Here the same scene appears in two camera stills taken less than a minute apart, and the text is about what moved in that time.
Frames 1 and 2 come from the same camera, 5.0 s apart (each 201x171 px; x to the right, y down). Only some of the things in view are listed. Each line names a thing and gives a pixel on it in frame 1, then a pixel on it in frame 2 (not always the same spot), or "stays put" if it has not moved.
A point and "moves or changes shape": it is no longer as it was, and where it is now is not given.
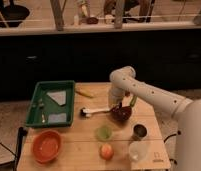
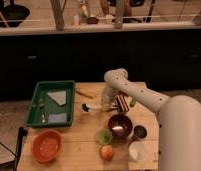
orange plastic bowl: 46,146 stays put
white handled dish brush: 87,112 moves or changes shape
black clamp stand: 21,133 stays put
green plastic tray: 52,104 stays put
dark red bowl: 121,113 -> 120,126
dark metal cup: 139,131 stays put
